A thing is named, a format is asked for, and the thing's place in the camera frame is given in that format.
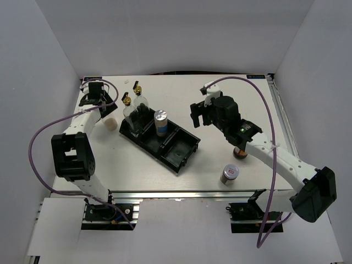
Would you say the silver-lid clear shaker jar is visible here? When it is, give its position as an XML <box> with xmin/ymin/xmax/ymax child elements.
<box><xmin>102</xmin><ymin>117</ymin><xmax>118</xmax><ymax>131</ymax></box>

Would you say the clear oil glass bottle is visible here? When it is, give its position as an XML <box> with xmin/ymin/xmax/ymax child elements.
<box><xmin>122</xmin><ymin>92</ymin><xmax>143</xmax><ymax>135</ymax></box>

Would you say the white blue-label shaker bottle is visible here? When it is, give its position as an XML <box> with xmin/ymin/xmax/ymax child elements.
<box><xmin>154</xmin><ymin>109</ymin><xmax>168</xmax><ymax>137</ymax></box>

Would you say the red-lid dark sauce jar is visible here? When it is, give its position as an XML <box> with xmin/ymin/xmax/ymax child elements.
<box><xmin>233</xmin><ymin>147</ymin><xmax>248</xmax><ymax>160</ymax></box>

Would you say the dark sauce glass bottle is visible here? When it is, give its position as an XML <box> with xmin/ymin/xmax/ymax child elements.
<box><xmin>133</xmin><ymin>81</ymin><xmax>150</xmax><ymax>123</ymax></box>

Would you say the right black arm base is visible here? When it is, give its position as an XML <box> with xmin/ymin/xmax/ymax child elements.
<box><xmin>225</xmin><ymin>201</ymin><xmax>283</xmax><ymax>234</ymax></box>

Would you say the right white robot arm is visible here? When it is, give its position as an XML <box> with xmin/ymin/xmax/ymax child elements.
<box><xmin>190</xmin><ymin>96</ymin><xmax>337</xmax><ymax>223</ymax></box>

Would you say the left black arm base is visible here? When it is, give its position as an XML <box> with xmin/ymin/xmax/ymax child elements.
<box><xmin>81</xmin><ymin>195</ymin><xmax>139</xmax><ymax>231</ymax></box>

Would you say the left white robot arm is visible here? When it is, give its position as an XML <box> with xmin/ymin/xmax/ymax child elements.
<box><xmin>51</xmin><ymin>78</ymin><xmax>117</xmax><ymax>219</ymax></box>

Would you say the left blue logo sticker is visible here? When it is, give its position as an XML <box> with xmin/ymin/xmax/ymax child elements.
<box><xmin>82</xmin><ymin>76</ymin><xmax>102</xmax><ymax>82</ymax></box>

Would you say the blue logo sticker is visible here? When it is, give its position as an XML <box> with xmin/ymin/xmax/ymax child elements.
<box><xmin>246</xmin><ymin>74</ymin><xmax>266</xmax><ymax>79</ymax></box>
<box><xmin>82</xmin><ymin>76</ymin><xmax>102</xmax><ymax>82</ymax></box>

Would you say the right blue logo sticker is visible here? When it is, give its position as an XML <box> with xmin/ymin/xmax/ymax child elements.
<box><xmin>246</xmin><ymin>74</ymin><xmax>266</xmax><ymax>79</ymax></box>

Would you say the black three-compartment tray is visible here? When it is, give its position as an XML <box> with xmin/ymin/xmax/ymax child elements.
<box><xmin>119</xmin><ymin>109</ymin><xmax>200</xmax><ymax>173</ymax></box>

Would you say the small silver-lid spice jar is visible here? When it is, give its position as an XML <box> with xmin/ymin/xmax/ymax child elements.
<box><xmin>220</xmin><ymin>164</ymin><xmax>239</xmax><ymax>185</ymax></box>

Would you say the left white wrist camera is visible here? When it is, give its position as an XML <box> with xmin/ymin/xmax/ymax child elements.
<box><xmin>80</xmin><ymin>81</ymin><xmax>89</xmax><ymax>94</ymax></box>

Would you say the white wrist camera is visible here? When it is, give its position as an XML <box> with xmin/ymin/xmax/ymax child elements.
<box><xmin>200</xmin><ymin>82</ymin><xmax>221</xmax><ymax>107</ymax></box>
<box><xmin>80</xmin><ymin>81</ymin><xmax>89</xmax><ymax>94</ymax></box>

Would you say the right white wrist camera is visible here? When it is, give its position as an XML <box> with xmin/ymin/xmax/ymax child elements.
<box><xmin>200</xmin><ymin>82</ymin><xmax>221</xmax><ymax>107</ymax></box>

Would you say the aluminium front rail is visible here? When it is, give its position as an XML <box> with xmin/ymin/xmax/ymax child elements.
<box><xmin>109</xmin><ymin>190</ymin><xmax>292</xmax><ymax>200</ymax></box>

